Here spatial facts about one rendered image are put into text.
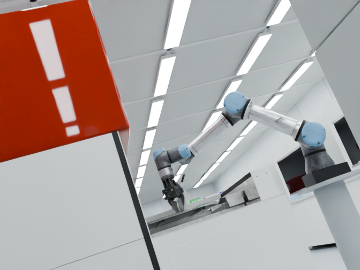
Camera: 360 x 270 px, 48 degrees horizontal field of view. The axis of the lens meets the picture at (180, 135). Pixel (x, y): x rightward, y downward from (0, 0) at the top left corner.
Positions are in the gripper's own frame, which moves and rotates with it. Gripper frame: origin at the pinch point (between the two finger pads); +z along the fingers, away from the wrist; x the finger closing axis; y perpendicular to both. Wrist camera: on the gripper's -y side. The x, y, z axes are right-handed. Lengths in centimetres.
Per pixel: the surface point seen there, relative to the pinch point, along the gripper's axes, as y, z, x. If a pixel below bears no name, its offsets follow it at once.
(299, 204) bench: -540, 11, 27
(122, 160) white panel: 71, -19, 9
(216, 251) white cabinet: 41, 23, 23
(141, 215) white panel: 71, 2, 10
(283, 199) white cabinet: 23, 12, 53
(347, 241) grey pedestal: -13, 40, 71
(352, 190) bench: -400, 19, 107
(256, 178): 21, -1, 46
